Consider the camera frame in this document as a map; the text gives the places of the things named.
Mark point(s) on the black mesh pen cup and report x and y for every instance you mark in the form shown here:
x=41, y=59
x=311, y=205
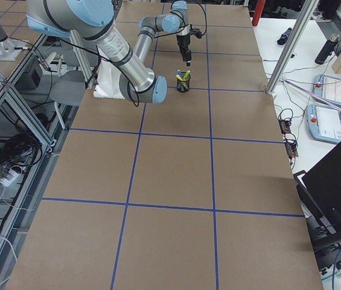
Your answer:
x=187, y=81

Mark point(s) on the red fire extinguisher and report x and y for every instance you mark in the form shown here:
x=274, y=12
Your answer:
x=258, y=12

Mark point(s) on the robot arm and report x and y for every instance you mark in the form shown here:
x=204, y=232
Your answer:
x=175, y=22
x=94, y=21

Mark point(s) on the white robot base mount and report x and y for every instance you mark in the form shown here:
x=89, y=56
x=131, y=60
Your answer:
x=108, y=82

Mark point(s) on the green highlighter pen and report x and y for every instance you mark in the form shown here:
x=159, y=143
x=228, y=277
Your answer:
x=187, y=74

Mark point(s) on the grey office chair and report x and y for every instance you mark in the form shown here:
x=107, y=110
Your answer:
x=69, y=90

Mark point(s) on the upper teach pendant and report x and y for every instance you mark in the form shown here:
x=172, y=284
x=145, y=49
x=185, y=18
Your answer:
x=329, y=88

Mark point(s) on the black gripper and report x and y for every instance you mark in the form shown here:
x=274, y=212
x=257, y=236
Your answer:
x=182, y=41

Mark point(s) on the black laptop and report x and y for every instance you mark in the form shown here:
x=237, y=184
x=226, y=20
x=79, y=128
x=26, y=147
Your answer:
x=320, y=190

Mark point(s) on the black water bottle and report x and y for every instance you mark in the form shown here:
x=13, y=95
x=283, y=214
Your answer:
x=327, y=49

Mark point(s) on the teach pendant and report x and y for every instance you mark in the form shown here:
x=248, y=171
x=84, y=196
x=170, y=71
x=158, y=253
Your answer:
x=324, y=123
x=329, y=88

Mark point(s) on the lower teach pendant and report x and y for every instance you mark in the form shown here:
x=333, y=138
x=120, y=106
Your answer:
x=324, y=123

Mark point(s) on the blue marker pen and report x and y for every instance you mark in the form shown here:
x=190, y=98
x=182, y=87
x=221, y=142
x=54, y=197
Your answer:
x=179, y=76

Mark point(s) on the orange usb hub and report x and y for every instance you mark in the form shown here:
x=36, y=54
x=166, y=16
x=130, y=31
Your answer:
x=284, y=125

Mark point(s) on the yellow highlighter pen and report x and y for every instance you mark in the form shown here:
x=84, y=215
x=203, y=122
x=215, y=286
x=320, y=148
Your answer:
x=182, y=87

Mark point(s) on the aluminium frame post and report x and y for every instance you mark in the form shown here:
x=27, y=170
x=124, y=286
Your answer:
x=297, y=31

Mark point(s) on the white power strip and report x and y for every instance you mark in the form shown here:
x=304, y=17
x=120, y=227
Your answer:
x=8, y=179

